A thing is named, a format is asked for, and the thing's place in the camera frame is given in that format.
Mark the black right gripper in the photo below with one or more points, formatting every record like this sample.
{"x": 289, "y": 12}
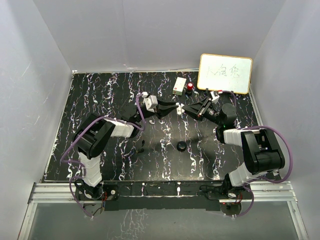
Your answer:
{"x": 195, "y": 108}

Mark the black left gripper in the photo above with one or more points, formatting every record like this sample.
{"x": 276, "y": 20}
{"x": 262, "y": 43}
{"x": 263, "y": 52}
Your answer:
{"x": 164, "y": 107}

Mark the white earbud charging case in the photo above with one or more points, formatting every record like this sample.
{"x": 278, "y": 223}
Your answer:
{"x": 179, "y": 110}

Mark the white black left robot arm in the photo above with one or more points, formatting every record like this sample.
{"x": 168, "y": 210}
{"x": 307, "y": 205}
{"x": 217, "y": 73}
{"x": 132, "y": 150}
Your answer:
{"x": 94, "y": 134}

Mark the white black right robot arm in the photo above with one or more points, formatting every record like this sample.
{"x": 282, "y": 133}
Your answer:
{"x": 261, "y": 150}

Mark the black round earbud case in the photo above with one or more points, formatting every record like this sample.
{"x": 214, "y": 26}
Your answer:
{"x": 181, "y": 146}

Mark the red capped small bottle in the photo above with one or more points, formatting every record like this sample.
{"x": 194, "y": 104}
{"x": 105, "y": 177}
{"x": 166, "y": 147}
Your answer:
{"x": 189, "y": 88}

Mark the green white cardboard box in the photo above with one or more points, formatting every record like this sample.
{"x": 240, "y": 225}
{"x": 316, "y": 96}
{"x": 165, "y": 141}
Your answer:
{"x": 179, "y": 86}

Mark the yellow framed whiteboard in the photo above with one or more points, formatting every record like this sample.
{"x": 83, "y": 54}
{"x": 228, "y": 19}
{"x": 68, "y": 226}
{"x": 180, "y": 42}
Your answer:
{"x": 226, "y": 73}

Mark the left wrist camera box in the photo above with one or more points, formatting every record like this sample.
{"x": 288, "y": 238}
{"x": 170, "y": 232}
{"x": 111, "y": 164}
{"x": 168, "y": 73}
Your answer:
{"x": 150, "y": 101}

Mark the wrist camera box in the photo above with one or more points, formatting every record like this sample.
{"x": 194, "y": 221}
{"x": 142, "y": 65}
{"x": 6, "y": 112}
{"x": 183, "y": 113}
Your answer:
{"x": 150, "y": 101}
{"x": 215, "y": 95}

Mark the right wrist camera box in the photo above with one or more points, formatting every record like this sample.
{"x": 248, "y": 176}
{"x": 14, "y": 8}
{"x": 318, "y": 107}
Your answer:
{"x": 215, "y": 95}

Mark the aluminium frame rail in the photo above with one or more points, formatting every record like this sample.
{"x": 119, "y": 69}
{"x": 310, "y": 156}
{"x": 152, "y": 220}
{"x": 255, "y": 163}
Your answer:
{"x": 172, "y": 210}

